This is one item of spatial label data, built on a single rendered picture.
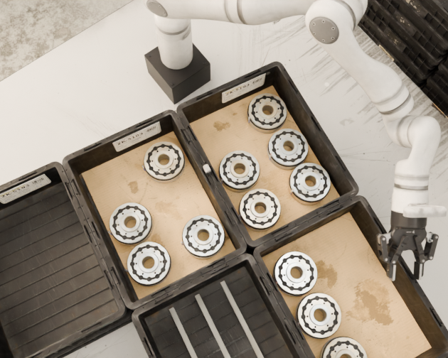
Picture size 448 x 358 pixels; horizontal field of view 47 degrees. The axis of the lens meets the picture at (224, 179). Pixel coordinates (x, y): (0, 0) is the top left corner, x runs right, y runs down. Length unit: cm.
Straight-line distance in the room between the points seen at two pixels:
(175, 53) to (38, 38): 129
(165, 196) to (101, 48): 57
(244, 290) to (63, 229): 47
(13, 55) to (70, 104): 104
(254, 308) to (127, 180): 45
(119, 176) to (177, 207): 17
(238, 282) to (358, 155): 53
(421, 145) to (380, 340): 47
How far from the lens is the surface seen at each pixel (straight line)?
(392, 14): 221
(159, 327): 126
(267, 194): 128
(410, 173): 114
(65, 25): 261
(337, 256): 130
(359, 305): 130
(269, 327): 126
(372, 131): 157
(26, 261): 134
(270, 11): 108
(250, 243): 117
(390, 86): 107
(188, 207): 129
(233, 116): 138
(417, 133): 111
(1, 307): 135
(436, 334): 128
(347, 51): 101
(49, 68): 167
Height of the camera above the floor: 208
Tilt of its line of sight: 72 degrees down
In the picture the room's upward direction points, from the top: 4 degrees clockwise
